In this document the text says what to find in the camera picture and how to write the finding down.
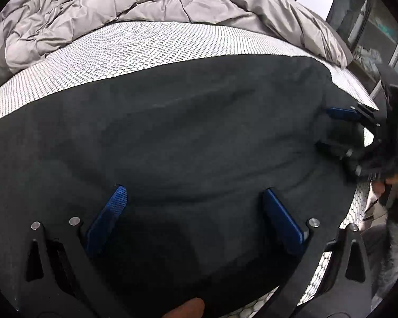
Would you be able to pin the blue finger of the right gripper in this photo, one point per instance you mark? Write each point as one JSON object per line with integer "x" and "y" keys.
{"x": 345, "y": 156}
{"x": 357, "y": 118}

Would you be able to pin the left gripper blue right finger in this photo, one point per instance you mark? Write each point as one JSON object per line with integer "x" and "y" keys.
{"x": 346, "y": 289}

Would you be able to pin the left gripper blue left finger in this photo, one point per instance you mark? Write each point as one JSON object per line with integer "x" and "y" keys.
{"x": 58, "y": 279}

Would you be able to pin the black pants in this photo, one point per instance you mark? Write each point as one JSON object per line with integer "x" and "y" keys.
{"x": 194, "y": 144}

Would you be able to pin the person's left hand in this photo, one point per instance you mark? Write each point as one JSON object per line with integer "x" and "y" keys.
{"x": 194, "y": 308}

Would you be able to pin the dark glass wardrobe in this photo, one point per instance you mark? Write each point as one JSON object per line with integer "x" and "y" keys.
{"x": 371, "y": 33}

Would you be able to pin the white patterned mattress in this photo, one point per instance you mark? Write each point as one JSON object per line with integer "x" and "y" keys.
{"x": 123, "y": 48}

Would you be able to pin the grey duvet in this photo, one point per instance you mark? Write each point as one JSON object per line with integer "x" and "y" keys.
{"x": 32, "y": 29}

